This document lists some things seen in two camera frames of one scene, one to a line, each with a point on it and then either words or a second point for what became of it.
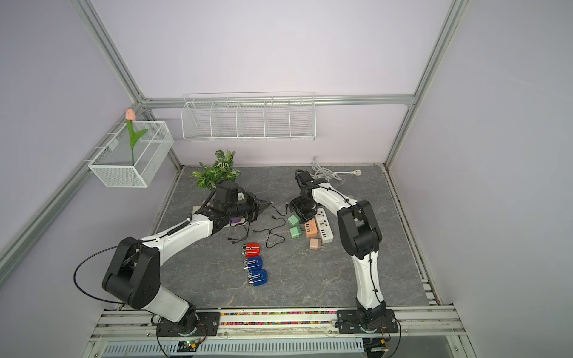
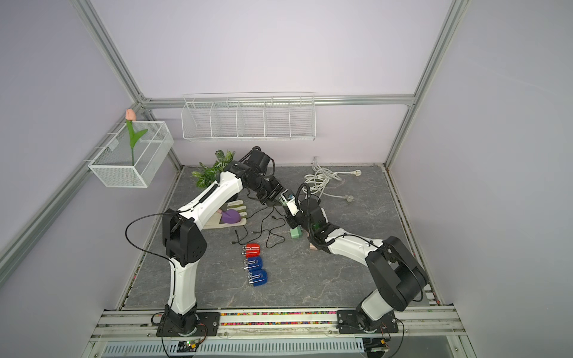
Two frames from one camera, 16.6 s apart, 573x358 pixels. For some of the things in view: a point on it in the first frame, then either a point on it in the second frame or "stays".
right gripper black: x=304 y=216 -> x=290 y=221
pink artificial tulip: x=130 y=116 stays
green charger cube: x=295 y=232 stays
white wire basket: x=113 y=165 stays
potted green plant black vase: x=221 y=173 stays
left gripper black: x=255 y=206 -> x=277 y=188
